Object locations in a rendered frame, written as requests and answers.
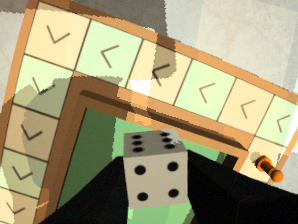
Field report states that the beige die with black pips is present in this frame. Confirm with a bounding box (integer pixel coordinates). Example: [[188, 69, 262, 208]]
[[123, 129, 188, 210]]

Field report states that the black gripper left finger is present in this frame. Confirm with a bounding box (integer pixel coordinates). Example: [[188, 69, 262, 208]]
[[39, 156, 129, 224]]

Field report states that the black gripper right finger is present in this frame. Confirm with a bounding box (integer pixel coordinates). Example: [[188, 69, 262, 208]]
[[187, 150, 298, 224]]

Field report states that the orange pawn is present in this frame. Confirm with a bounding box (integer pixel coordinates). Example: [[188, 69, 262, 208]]
[[255, 156, 284, 183]]

